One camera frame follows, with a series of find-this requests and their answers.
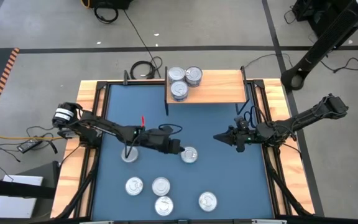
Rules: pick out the yellow object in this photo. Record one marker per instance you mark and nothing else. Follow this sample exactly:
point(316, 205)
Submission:
point(85, 3)

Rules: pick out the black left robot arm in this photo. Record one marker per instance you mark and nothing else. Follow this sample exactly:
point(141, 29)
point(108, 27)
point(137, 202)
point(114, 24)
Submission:
point(110, 130)

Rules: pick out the wooden shelf black frame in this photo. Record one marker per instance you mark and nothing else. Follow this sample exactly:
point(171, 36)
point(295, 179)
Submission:
point(219, 87)

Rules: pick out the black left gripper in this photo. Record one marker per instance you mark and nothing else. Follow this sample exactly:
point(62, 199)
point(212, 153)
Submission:
point(162, 143)

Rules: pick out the white panel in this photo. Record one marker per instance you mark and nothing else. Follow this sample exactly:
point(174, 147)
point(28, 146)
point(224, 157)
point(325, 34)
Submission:
point(14, 199)

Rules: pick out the black equipment pile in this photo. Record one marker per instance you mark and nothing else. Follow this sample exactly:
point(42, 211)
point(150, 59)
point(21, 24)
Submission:
point(309, 12)

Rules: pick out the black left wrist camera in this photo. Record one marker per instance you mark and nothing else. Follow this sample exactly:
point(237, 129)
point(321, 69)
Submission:
point(159, 133)

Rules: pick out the black power adapter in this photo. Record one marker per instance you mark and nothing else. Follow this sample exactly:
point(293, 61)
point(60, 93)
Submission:
point(30, 145)

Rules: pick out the black clamp post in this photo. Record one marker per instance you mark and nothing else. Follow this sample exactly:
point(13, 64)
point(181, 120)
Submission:
point(125, 77)

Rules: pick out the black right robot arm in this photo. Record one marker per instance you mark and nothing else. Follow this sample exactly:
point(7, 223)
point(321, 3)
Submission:
point(306, 116)

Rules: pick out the black stand bar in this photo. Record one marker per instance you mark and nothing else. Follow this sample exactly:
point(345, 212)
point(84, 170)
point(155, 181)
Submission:
point(11, 188)

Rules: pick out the black control box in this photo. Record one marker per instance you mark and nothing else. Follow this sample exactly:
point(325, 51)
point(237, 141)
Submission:
point(68, 134)

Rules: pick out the white bracket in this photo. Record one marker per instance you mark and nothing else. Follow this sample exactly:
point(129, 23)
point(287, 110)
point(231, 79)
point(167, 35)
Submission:
point(269, 221)
point(96, 222)

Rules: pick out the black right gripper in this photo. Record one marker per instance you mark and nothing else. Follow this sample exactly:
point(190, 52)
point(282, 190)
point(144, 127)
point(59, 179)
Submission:
point(249, 135)

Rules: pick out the blue table mat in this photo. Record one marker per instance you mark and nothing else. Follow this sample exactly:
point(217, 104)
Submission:
point(228, 186)

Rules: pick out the black table frame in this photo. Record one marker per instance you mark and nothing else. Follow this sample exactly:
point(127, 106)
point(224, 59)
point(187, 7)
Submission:
point(135, 82)

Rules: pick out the black equipment case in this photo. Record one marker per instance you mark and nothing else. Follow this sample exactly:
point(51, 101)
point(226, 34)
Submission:
point(110, 3)

